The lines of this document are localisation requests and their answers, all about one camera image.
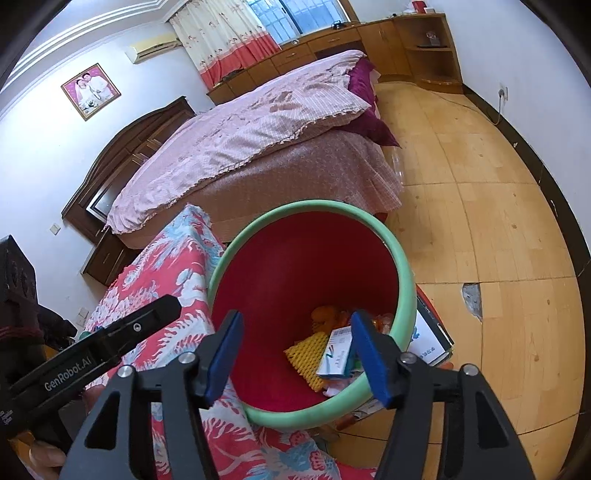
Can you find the wooden corner shelf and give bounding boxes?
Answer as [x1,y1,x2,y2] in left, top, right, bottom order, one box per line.
[394,13,465,96]

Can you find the person's left hand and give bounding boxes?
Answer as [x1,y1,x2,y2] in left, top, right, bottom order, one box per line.
[11,438,68,480]

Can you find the wood framed window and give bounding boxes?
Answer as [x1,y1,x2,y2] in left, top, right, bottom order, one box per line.
[247,0,362,38]

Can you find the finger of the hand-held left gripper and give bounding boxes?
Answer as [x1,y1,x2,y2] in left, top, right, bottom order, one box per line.
[106,295,182,360]

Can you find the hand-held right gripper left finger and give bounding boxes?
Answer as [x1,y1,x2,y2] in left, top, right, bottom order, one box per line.
[67,309,245,480]

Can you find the cream and red curtain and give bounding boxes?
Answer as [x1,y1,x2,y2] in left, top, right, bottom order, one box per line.
[168,0,283,89]

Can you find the yellow ridged foam piece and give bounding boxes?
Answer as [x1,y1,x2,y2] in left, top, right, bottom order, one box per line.
[284,335,331,393]

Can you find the orange yarn bundle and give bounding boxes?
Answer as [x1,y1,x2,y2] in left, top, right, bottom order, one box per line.
[311,305,347,332]

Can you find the thin power cable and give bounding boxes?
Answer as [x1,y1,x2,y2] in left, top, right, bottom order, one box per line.
[431,90,504,126]

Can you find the dark wooden nightstand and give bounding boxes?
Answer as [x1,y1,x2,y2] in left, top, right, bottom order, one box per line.
[81,228,140,288]

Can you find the framed wall photo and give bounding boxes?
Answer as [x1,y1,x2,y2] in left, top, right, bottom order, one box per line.
[61,63,122,122]

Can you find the white printed box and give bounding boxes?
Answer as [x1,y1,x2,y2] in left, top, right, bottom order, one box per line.
[316,325,355,378]

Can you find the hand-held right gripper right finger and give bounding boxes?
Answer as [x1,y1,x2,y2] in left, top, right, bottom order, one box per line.
[349,311,522,480]

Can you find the long wooden cabinet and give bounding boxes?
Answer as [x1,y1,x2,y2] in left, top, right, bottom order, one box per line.
[206,18,403,105]

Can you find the pink checked blanket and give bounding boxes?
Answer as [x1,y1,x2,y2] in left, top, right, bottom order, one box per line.
[106,50,372,235]

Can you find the dark wooden bed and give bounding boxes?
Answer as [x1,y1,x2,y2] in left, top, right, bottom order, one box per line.
[61,49,404,250]

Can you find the wall air conditioner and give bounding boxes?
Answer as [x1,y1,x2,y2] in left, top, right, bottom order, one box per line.
[127,34,182,64]

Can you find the maroon bed sheet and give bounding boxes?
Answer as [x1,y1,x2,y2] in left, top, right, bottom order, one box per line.
[347,58,402,149]

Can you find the red bin with green rim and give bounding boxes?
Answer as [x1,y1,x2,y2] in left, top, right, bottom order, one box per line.
[207,199,417,433]

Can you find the red floral tablecloth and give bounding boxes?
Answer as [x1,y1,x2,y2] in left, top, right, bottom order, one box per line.
[81,203,379,480]

